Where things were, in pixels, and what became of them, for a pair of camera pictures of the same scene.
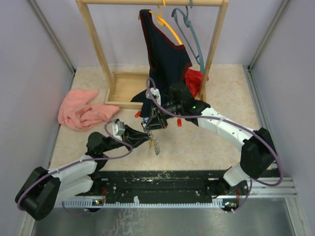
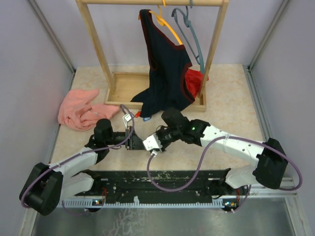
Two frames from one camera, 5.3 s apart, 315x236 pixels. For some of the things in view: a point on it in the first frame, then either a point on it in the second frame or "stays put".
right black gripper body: [162, 120] to [167, 136]
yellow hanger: [162, 21] stays put
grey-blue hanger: [188, 24] stays put
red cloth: [194, 79] stays put
